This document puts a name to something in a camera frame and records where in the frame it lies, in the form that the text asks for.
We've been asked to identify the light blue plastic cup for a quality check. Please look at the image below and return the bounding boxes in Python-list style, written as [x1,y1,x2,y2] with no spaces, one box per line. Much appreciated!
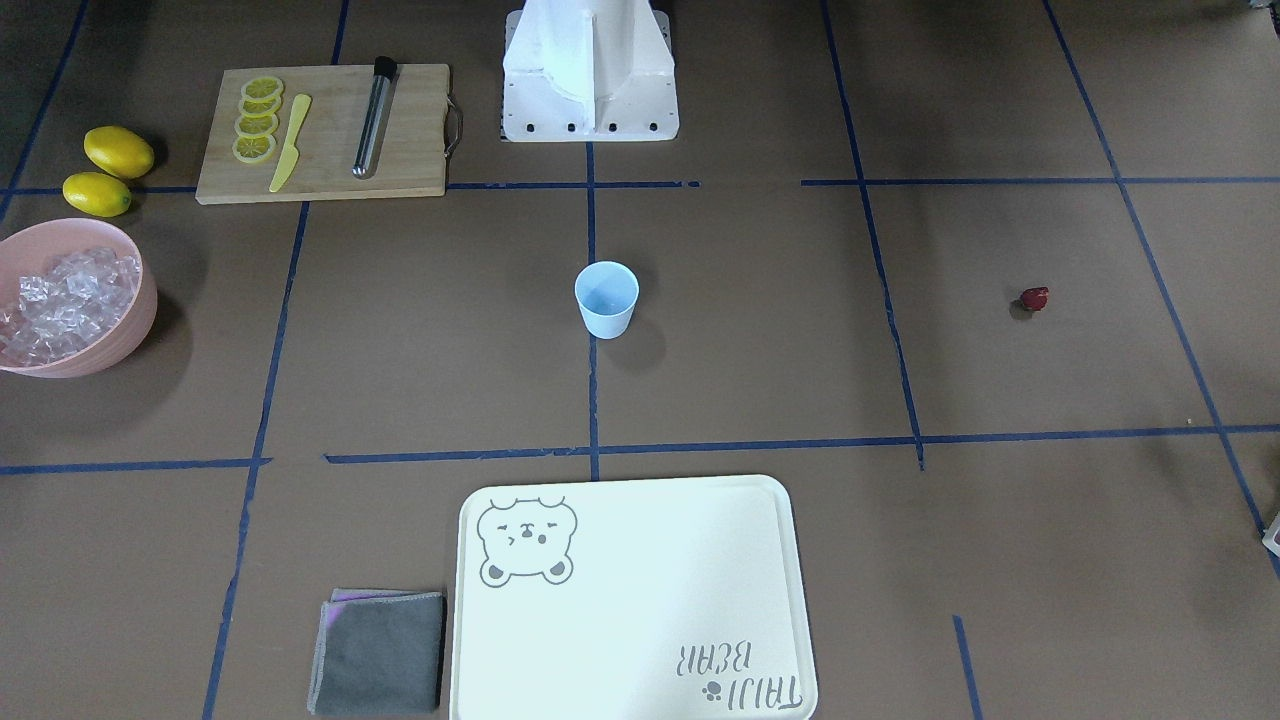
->
[573,261,640,340]

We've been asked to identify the cream bear tray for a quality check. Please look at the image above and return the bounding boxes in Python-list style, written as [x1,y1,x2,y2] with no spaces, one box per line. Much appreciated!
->
[448,474,819,719]

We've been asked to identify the yellow lemon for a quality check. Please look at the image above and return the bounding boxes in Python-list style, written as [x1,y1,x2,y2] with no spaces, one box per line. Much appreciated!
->
[61,172,133,218]
[83,126,155,181]

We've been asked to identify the lemon slice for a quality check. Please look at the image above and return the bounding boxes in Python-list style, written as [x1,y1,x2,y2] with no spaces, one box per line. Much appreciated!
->
[239,76,284,102]
[234,113,279,138]
[232,135,276,165]
[238,95,282,119]

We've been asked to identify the yellow plastic knife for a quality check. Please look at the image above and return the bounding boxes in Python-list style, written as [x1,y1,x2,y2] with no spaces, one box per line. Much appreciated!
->
[268,94,312,193]

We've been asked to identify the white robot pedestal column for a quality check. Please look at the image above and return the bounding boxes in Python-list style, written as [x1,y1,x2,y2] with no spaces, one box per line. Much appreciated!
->
[500,1,680,143]

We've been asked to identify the wooden cutting board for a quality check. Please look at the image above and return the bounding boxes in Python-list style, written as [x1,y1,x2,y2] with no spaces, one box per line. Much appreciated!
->
[195,64,460,206]

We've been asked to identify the red strawberry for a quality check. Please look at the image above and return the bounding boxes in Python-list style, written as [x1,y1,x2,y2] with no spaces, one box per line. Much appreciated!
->
[1018,286,1050,313]

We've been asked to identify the yellow lemon upper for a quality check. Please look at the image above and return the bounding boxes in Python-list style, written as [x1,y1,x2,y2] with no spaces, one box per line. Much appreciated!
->
[83,126,155,181]

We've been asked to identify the yellow lemon lower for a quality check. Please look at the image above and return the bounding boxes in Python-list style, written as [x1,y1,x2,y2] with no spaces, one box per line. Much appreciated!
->
[61,172,133,218]

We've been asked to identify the grey folded cloth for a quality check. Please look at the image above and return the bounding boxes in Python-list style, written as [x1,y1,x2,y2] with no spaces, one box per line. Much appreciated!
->
[306,588,447,717]

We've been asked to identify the pink bowl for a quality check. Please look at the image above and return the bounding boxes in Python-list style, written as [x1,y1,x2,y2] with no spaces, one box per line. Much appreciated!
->
[1,218,157,378]

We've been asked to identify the clear ice cubes pile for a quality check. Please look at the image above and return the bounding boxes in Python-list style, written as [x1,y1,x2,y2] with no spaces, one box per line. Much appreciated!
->
[1,246,142,366]

